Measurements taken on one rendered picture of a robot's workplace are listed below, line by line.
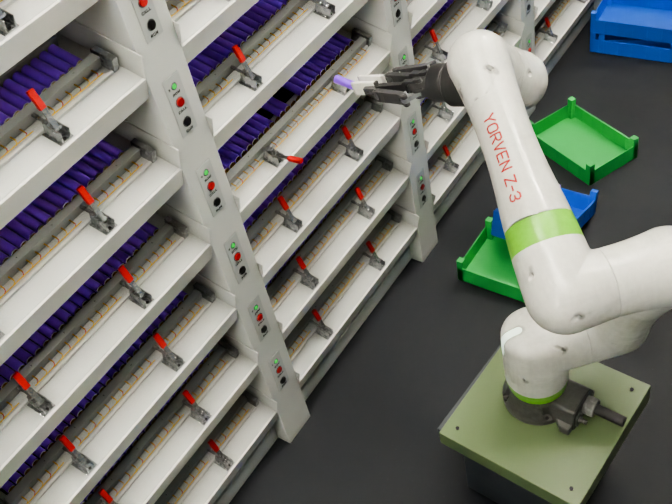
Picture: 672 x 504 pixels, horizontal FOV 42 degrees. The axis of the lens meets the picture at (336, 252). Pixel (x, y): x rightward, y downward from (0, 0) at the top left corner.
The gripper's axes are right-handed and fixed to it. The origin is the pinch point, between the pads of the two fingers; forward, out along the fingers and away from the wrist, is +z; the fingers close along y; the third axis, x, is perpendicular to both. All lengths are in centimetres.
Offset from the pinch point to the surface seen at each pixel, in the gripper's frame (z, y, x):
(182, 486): 38, 71, 63
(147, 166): 15, 46, -14
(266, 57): 14.6, 9.6, -13.3
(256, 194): 15.9, 27.3, 8.4
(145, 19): 3, 39, -39
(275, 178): 16.4, 20.7, 9.4
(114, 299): 22, 64, 5
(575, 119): 21, -106, 84
